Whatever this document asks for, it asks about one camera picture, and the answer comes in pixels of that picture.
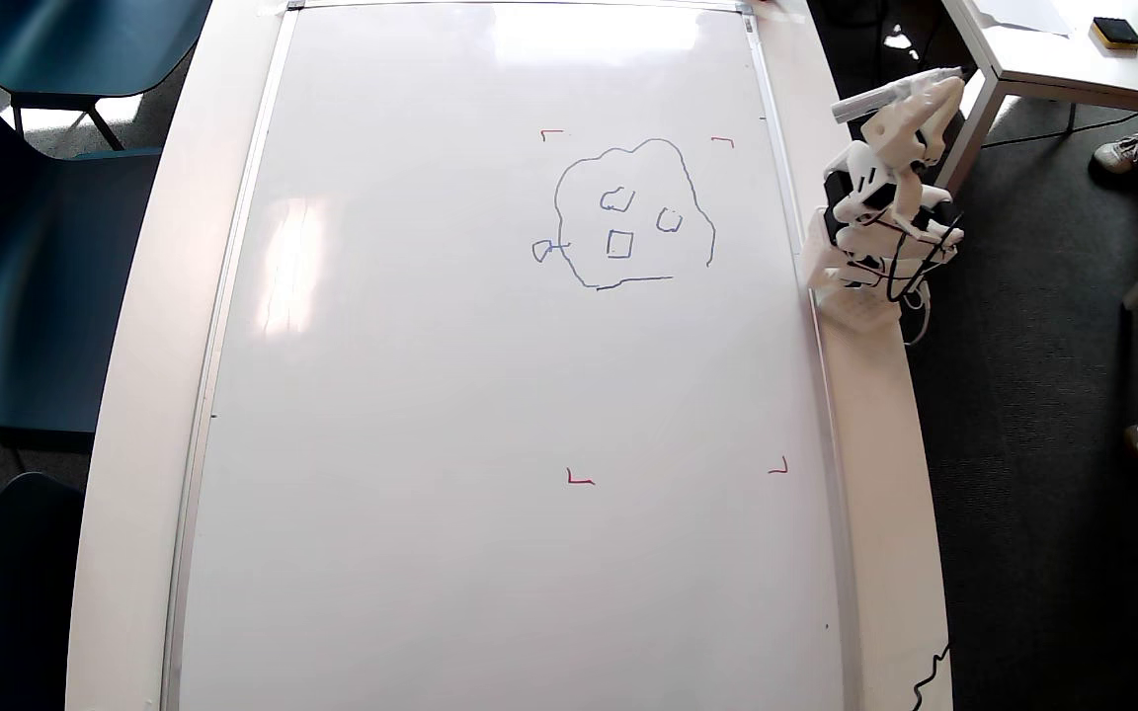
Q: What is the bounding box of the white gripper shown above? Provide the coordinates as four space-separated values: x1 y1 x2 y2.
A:
862 77 966 171

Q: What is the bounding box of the large white whiteboard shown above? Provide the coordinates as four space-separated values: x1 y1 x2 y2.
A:
159 0 861 711

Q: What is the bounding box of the white side table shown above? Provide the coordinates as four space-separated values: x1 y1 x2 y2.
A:
910 0 1138 312

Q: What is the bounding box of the white paper sheet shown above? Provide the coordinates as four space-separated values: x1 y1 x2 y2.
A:
969 0 1074 37

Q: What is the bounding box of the black yellow eraser sponge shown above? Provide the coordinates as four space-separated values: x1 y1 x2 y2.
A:
1090 16 1138 51

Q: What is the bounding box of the dark blue chair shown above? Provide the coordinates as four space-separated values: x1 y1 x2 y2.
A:
0 0 214 151
0 54 163 435
0 472 86 711

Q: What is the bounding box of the black floor cable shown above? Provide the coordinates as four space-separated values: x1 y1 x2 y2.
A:
982 104 1118 151

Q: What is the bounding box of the black camera cable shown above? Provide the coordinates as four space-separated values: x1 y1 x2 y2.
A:
875 202 965 303

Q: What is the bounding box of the white cable at robot base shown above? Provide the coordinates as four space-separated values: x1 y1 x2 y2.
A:
900 281 932 347

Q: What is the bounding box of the black cable on table edge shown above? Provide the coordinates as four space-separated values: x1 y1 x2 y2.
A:
910 642 952 711

